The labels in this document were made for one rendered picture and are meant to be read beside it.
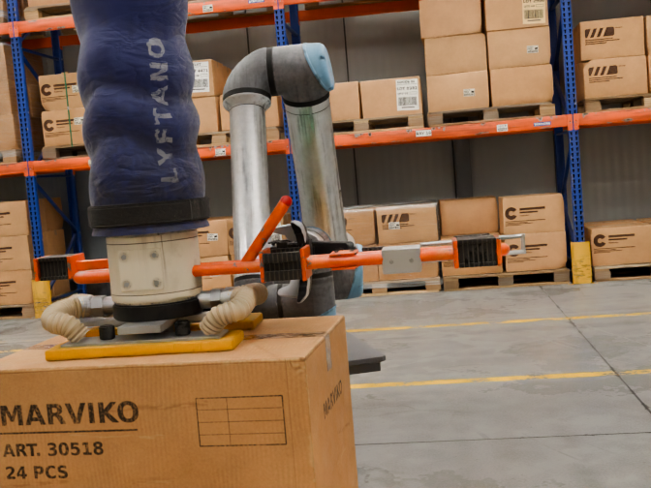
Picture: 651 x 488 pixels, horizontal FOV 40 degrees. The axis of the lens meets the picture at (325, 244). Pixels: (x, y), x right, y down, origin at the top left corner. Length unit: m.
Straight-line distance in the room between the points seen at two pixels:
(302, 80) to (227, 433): 0.94
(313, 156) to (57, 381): 0.93
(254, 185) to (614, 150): 8.38
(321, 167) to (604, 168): 8.11
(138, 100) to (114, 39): 0.11
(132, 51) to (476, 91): 7.29
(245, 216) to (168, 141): 0.44
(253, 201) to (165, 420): 0.66
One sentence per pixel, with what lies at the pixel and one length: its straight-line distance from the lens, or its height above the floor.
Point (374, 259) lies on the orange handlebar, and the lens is 1.61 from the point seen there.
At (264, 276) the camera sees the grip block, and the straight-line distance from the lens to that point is 1.62.
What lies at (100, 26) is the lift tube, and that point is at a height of 1.52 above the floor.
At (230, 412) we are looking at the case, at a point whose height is 0.86.
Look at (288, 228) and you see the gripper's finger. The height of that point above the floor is 1.14.
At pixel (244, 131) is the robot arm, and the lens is 2.08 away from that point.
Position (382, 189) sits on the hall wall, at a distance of 10.06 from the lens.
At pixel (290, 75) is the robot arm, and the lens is 2.12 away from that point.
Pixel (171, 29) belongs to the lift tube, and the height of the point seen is 1.51.
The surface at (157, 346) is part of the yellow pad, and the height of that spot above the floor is 0.96.
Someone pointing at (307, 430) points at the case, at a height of 0.82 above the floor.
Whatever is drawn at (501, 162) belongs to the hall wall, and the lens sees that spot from 10.07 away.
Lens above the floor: 1.23
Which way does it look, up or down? 4 degrees down
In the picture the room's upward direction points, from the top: 5 degrees counter-clockwise
